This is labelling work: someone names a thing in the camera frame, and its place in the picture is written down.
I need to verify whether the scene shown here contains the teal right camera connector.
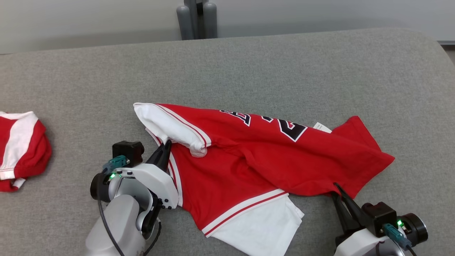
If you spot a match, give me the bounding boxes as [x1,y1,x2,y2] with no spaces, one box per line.
[383,223,413,249]

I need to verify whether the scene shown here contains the teal camera connector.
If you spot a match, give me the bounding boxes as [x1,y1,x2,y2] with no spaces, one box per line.
[102,155,129,175]
[383,223,413,249]

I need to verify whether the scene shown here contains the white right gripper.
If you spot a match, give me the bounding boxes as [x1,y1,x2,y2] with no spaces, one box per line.
[332,183,388,256]

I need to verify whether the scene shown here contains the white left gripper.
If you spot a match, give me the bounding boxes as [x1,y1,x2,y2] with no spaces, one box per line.
[114,140,179,210]

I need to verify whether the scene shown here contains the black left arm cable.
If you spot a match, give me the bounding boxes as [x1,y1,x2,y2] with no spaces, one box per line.
[97,199,125,256]

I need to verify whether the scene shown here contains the red shorts with white stripe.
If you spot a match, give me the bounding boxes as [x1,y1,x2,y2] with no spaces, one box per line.
[0,111,53,193]

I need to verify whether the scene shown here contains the teal left camera connector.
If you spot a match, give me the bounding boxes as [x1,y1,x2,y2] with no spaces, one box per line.
[102,155,129,175]

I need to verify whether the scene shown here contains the red jersey with white sleeves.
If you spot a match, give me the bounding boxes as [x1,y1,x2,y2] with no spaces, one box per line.
[133,102,396,256]

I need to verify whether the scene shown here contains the grey partition post with feet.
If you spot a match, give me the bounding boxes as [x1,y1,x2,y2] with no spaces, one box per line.
[177,0,218,40]

